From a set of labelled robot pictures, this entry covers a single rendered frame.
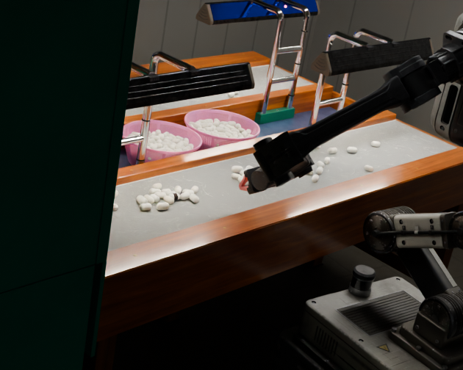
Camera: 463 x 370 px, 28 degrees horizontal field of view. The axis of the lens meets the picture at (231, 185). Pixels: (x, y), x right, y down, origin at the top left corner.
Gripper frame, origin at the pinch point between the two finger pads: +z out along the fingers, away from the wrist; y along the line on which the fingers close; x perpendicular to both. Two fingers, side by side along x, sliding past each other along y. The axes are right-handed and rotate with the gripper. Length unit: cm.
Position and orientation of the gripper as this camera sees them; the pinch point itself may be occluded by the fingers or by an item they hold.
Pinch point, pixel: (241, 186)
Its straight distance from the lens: 262.0
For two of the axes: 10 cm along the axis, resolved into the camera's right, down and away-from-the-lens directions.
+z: -6.3, 2.7, 7.3
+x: 3.2, 9.4, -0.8
